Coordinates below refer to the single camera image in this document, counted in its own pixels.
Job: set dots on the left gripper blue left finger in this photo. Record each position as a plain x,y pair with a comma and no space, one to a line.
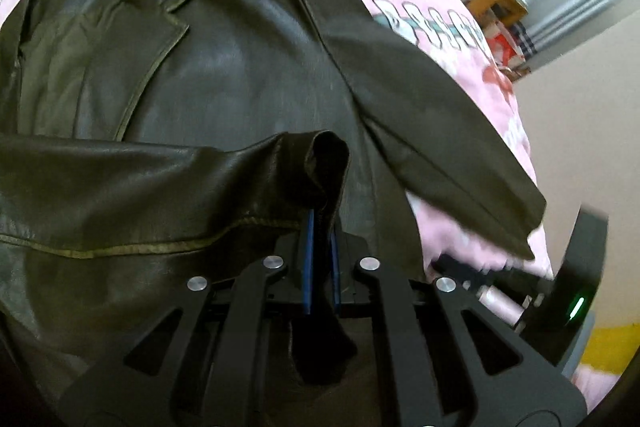
307,255

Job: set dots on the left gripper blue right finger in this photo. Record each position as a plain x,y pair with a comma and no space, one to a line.
334,239

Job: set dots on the black leather jacket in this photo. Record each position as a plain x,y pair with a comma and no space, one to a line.
145,142

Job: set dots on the red box under desk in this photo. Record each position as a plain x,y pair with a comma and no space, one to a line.
506,52

